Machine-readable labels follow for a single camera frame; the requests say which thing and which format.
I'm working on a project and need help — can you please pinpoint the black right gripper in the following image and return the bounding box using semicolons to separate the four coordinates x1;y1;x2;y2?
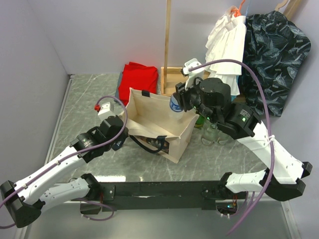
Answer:
173;75;217;123

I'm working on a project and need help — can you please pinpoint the blue label Pocari bottle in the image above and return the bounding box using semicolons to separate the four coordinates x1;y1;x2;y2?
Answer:
169;93;184;120

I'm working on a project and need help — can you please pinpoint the dark green Perrier bottle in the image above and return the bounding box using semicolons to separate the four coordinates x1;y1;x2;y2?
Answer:
194;115;205;128

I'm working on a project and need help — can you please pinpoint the beige canvas tote bag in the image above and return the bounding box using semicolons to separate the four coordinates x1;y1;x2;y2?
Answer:
121;88;198;163

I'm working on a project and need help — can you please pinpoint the clear glass bottle green cap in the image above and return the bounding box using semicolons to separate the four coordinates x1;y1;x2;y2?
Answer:
201;122;218;145

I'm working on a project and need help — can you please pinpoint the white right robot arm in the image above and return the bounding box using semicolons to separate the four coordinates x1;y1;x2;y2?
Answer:
173;77;312;201

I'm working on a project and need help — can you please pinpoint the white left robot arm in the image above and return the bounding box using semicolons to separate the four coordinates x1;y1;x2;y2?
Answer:
0;116;128;228

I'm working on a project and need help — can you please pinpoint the wooden clothes rack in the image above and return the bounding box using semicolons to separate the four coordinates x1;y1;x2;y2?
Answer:
160;0;246;103

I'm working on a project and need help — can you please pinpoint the grey folded cloth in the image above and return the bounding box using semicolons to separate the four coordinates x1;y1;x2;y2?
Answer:
114;71;124;102

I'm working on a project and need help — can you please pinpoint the red folded cloth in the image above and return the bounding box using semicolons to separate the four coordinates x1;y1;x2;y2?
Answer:
118;62;159;106

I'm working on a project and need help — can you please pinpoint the white hanging shirt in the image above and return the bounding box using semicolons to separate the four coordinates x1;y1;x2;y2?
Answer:
205;6;246;98

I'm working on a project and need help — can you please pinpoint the orange clothes hanger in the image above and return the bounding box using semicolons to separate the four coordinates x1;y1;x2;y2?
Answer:
231;0;246;17

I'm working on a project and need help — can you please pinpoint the dark leaf print shirt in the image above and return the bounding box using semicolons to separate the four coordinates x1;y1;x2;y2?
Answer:
243;10;311;117

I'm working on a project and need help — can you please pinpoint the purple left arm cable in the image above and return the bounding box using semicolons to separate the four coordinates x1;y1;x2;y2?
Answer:
0;96;128;229

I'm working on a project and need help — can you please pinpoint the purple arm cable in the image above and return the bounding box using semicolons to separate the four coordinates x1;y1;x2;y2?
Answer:
189;58;276;236
0;96;128;229

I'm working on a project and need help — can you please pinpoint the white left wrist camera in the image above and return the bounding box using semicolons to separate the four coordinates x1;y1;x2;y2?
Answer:
94;102;115;121

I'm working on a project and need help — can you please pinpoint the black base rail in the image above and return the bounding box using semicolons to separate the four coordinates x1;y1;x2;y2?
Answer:
79;181;250;215

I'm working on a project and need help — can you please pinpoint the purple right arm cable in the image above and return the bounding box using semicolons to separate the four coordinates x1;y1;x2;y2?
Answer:
189;58;276;236

